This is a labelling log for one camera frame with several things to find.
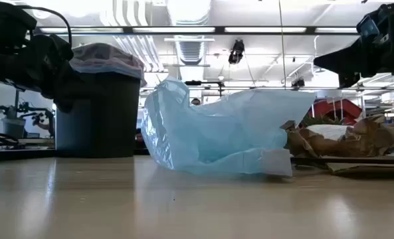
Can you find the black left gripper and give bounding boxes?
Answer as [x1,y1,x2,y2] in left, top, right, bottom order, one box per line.
[0,33,84,114]

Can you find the black trash bin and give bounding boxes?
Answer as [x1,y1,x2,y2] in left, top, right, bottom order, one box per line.
[54,71,142,159]

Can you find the brown paper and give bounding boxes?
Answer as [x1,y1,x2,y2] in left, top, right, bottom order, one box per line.
[284,127,353,159]
[344,114,394,157]

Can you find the brown paper sleeve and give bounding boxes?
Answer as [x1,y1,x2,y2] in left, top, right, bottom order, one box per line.
[326,161,394,177]

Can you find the blue trash bag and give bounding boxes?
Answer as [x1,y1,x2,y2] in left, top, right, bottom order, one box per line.
[140,76,317,177]

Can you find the red storage bins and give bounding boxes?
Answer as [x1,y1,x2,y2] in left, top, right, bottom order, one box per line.
[308,98,363,126]

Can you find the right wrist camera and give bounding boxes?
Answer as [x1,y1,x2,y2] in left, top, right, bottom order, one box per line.
[355,3,383,39]

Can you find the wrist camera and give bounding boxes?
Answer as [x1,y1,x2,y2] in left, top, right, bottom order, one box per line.
[0,0,38,44]
[355,3,383,39]

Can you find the black camera cable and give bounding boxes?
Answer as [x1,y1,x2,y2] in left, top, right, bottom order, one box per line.
[17,5,73,46]

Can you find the thin hanging cable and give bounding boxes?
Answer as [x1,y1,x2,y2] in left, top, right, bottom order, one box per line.
[278,0,288,90]

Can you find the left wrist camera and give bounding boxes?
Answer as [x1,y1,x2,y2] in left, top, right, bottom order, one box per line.
[0,0,38,44]

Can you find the silver spiral duct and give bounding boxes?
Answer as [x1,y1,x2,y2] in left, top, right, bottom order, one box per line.
[175,35,207,66]

